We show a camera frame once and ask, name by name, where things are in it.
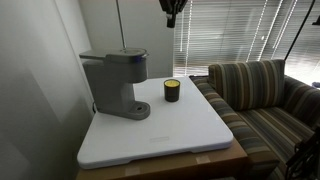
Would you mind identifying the white window blinds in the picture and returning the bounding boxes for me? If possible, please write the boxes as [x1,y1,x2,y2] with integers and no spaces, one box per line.
[173,0,320,85]

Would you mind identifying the brown cardboard box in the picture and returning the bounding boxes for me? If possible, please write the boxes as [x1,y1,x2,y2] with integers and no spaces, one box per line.
[75,138,250,180]

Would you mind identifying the dark glass yellow candle jar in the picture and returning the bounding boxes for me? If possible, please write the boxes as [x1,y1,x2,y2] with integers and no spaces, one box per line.
[163,78,182,103]

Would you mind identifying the grey single-serve coffeemaker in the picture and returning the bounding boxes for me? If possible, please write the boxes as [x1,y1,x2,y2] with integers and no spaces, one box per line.
[79,47,152,121]

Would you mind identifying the thin metal pole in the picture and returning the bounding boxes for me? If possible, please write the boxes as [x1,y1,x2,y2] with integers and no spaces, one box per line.
[115,0,128,52]

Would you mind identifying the striped fabric sofa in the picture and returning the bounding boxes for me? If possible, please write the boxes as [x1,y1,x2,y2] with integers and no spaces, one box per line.
[189,59,320,180]

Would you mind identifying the white plastic board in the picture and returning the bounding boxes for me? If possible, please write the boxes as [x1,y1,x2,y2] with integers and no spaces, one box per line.
[76,76,235,170]

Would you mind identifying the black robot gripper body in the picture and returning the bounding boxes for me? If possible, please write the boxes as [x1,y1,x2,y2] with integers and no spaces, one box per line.
[159,0,188,13]

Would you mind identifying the black tripod stand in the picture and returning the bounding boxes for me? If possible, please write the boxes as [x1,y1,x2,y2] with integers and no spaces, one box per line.
[284,125,320,180]

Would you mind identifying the long black hanging cable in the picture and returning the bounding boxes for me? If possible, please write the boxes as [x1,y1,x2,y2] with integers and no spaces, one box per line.
[284,0,316,62]

